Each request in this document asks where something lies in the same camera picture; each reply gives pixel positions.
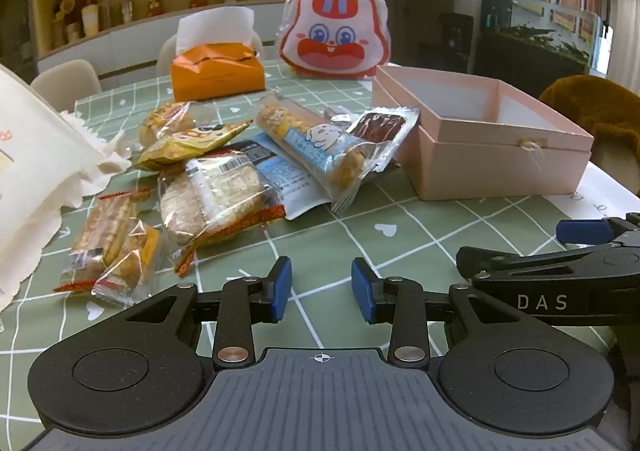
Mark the blue white snack packet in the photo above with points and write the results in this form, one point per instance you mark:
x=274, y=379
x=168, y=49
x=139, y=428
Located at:
x=292, y=181

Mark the orange tissue box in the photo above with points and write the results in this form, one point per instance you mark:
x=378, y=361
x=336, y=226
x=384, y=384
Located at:
x=215, y=78

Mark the glass fish tank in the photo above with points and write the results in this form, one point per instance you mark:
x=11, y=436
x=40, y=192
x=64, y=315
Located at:
x=530, y=46

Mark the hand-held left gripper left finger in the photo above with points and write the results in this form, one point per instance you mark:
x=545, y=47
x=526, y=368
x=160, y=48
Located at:
x=280, y=288

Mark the green checkered tablecloth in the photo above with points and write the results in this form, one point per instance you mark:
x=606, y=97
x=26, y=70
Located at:
x=350, y=231

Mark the pink cardboard box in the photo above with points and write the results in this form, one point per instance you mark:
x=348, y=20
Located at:
x=480, y=156

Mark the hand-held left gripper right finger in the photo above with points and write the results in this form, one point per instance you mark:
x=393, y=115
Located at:
x=362, y=288

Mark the brown chocolate cake packet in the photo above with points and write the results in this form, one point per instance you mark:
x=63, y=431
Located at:
x=380, y=126

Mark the cream canvas bag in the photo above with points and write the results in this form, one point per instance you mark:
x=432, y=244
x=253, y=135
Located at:
x=35, y=171

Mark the yellow doll figurine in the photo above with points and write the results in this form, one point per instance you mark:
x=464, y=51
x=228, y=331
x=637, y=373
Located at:
x=66, y=16

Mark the long cracker packet rabbit label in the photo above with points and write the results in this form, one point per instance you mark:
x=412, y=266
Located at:
x=320, y=141

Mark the cream chair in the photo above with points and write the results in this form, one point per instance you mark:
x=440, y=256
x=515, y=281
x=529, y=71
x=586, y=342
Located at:
x=65, y=83
x=165, y=56

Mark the red white rabbit face pouch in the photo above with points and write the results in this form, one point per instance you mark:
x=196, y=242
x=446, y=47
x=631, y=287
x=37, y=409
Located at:
x=332, y=31

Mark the small clear yellow cake packet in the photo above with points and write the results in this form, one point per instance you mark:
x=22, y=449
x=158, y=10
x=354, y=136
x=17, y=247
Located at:
x=125, y=271

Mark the white paper sheet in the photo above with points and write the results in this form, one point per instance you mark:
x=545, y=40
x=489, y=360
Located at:
x=605, y=196

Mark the black water dispenser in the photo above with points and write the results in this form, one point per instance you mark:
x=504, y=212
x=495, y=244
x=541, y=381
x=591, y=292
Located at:
x=455, y=41

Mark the round cake clear packet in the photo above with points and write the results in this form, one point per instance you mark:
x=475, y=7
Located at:
x=160, y=123

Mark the white tissue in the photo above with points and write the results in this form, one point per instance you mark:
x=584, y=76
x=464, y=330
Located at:
x=215, y=28

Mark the brown plush chair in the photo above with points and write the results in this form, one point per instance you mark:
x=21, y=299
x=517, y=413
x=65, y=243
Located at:
x=600, y=106

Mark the large rice cracker clear packet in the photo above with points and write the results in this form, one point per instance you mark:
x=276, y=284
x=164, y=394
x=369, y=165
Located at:
x=215, y=196

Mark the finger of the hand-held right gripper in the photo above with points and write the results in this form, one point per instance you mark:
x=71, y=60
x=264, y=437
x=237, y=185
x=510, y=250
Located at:
x=525, y=267
x=582, y=231

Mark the biscuit packet with red edges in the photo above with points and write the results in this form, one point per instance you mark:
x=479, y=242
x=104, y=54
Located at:
x=100, y=231

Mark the yellow cartoon snack packet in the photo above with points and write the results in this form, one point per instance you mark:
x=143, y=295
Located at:
x=190, y=141

